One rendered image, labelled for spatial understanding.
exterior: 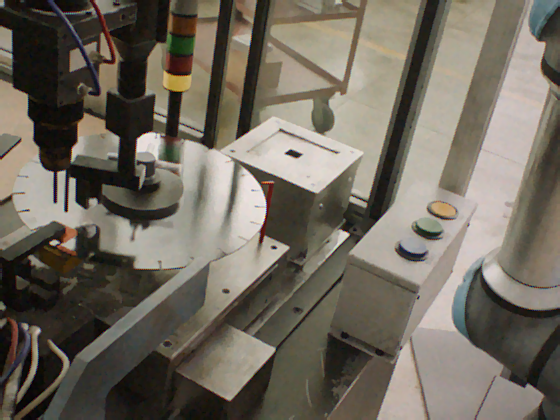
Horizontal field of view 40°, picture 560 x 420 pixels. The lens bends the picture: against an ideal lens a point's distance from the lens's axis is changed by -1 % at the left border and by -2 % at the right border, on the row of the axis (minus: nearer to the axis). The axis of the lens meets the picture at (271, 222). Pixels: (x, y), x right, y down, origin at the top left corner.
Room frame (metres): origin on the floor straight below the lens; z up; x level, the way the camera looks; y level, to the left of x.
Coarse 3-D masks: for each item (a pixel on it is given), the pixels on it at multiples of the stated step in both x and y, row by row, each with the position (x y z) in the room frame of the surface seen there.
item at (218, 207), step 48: (96, 144) 0.96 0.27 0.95; (144, 144) 0.98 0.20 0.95; (192, 144) 1.01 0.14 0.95; (48, 192) 0.81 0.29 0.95; (192, 192) 0.88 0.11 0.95; (240, 192) 0.90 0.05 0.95; (96, 240) 0.73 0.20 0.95; (144, 240) 0.75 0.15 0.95; (192, 240) 0.77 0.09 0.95; (240, 240) 0.79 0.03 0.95
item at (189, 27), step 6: (174, 18) 1.14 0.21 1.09; (180, 18) 1.14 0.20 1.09; (186, 18) 1.14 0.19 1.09; (192, 18) 1.14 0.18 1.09; (174, 24) 1.14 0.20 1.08; (180, 24) 1.14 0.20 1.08; (186, 24) 1.14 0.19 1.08; (192, 24) 1.15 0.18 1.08; (174, 30) 1.14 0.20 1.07; (180, 30) 1.14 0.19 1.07; (186, 30) 1.14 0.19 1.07; (192, 30) 1.15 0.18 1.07; (186, 36) 1.14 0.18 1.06
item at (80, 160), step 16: (128, 144) 0.77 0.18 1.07; (80, 160) 0.78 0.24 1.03; (96, 160) 0.78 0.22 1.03; (112, 160) 0.79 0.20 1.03; (128, 160) 0.77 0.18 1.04; (80, 176) 0.77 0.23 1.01; (96, 176) 0.77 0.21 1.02; (112, 176) 0.77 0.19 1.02; (128, 176) 0.77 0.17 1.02; (80, 192) 0.77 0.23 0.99; (96, 192) 0.78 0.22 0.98
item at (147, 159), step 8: (152, 144) 0.90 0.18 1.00; (144, 152) 0.86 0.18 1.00; (152, 152) 0.88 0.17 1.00; (136, 160) 0.84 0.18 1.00; (144, 160) 0.84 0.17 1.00; (152, 160) 0.85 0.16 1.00; (152, 168) 0.85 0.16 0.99; (160, 168) 0.85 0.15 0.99; (168, 168) 0.85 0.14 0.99; (176, 168) 0.85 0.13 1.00; (144, 176) 0.84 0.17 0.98; (152, 176) 0.85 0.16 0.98
